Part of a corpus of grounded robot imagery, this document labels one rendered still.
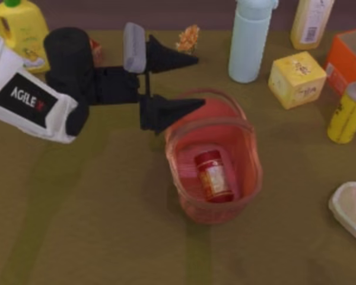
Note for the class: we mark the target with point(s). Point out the red lidded jar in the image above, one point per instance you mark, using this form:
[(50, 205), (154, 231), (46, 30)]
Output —
[(214, 176)]

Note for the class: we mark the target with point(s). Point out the small orange snack packet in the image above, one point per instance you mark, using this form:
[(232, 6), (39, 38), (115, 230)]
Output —
[(188, 38)]

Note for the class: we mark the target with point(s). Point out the small red box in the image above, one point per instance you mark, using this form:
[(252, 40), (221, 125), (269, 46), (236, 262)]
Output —
[(95, 50)]

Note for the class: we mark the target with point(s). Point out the light blue tall bottle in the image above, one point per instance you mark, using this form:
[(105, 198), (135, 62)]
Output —
[(249, 41)]

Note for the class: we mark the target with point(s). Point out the yellow jug with green cap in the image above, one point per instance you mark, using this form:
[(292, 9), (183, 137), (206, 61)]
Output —
[(22, 32)]

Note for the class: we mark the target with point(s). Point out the yellow cube box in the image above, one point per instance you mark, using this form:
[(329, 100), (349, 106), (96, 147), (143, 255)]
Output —
[(296, 80)]

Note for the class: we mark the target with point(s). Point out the yellow bottle with barcode label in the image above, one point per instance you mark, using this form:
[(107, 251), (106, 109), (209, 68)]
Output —
[(311, 23)]

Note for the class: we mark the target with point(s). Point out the orange cardboard box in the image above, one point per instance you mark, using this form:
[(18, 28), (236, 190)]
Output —
[(344, 59)]

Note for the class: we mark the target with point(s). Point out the yellow squeeze bottle white cap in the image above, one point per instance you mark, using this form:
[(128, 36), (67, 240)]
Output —
[(348, 115)]

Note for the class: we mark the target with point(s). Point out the white rectangular tray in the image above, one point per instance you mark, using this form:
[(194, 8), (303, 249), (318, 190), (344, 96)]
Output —
[(351, 210)]

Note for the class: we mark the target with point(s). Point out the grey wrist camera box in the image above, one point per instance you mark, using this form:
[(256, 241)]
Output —
[(134, 49)]

